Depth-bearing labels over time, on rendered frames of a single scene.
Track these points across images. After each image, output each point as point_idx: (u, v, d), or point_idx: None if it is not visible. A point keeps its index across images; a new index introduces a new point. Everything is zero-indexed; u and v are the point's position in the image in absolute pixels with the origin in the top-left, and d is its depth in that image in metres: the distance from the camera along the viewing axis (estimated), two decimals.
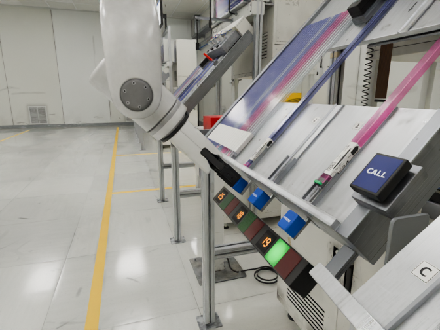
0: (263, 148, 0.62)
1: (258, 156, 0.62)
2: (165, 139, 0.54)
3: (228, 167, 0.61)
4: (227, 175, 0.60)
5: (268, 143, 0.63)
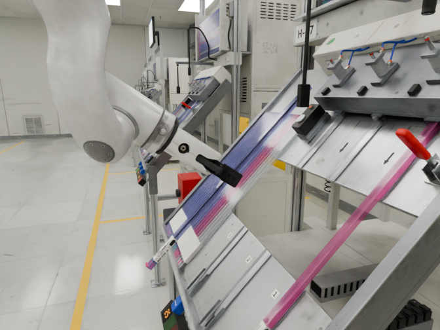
0: (165, 248, 0.61)
1: (160, 255, 0.61)
2: None
3: None
4: None
5: (171, 243, 0.61)
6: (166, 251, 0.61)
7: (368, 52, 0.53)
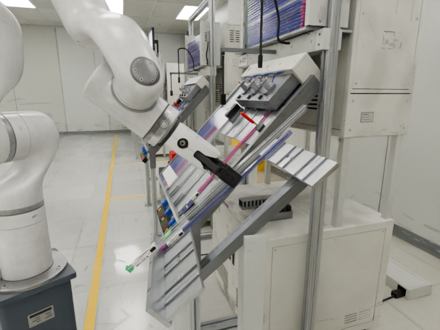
0: (175, 237, 0.86)
1: (171, 241, 0.86)
2: None
3: None
4: None
5: (180, 234, 0.86)
6: (176, 239, 0.86)
7: (248, 80, 1.20)
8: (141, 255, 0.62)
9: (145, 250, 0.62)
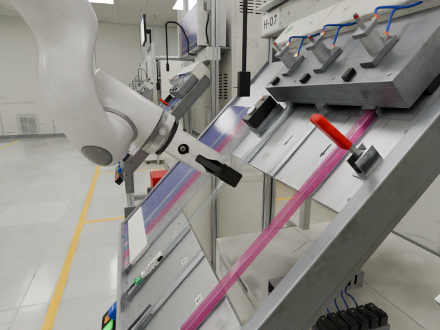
0: None
1: None
2: None
3: None
4: None
5: None
6: None
7: (308, 36, 0.49)
8: (148, 266, 0.61)
9: (152, 260, 0.61)
